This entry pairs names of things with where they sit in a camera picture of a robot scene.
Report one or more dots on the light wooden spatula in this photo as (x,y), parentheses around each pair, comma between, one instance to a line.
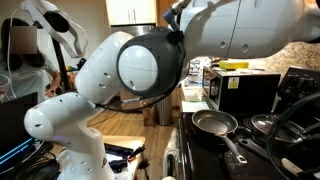
(291,166)

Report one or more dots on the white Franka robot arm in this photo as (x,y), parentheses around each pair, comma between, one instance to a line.
(100,76)

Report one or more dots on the black cooking pot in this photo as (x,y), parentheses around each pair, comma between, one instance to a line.
(253,147)

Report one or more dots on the steel trash can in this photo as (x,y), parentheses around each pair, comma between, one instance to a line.
(164,111)

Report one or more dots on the white towel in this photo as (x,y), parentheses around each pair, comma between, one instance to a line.
(170,150)

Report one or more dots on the nonstick frying pan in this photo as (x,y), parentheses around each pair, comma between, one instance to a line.
(213,123)

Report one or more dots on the black orange clamp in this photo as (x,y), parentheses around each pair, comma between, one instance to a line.
(135,153)

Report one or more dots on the black electric stove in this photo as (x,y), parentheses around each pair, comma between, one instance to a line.
(200,156)

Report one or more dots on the yellow box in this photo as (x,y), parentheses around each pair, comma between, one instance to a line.
(233,64)

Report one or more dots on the white kitchen cabinet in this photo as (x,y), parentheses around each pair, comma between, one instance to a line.
(131,11)

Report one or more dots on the grey microwave oven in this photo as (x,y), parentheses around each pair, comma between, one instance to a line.
(246,93)

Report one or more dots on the black stand pole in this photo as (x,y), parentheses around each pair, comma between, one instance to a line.
(61,66)

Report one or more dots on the glass lid with black knob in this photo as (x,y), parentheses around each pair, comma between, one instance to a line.
(263,121)

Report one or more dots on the white headset on stand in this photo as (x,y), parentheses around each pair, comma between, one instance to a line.
(56,23)

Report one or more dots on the seated person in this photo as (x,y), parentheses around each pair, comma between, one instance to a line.
(26,76)

